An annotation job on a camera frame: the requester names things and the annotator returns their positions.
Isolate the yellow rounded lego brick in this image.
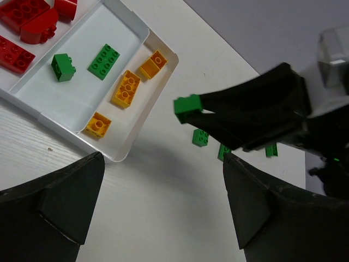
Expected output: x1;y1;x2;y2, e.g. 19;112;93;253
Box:
139;50;168;80

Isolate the red curved lego brick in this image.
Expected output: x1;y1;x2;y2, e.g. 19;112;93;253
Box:
20;8;58;45

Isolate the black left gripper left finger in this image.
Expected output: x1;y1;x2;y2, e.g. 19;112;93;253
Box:
1;152;105;261

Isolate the red arched lego brick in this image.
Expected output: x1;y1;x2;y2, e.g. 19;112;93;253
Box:
53;0;78;21

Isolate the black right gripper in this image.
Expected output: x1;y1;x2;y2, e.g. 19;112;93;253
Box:
186;62;348;197

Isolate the small green cube lego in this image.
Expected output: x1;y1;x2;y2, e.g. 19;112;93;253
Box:
173;94;203;124

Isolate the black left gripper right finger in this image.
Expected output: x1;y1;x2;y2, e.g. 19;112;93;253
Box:
223;153;348;261

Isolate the green lego plate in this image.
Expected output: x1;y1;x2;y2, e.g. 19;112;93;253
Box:
87;44;120;80

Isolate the small red lego brick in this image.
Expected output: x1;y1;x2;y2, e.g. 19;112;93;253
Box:
1;0;51;33

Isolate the green square lego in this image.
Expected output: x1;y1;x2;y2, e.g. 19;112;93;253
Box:
192;129;209;147

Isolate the green square lego brick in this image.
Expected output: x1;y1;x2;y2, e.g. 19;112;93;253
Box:
265;144;278;158

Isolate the small yellow lego brick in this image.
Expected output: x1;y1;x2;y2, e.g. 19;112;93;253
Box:
84;112;112;139

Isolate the white divided sorting tray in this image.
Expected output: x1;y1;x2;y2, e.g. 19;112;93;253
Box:
1;1;179;162

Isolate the green long lego brick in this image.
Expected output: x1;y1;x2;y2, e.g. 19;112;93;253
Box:
218;144;231;162

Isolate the small green lego brick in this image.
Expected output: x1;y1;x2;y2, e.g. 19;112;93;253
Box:
51;53;76;82

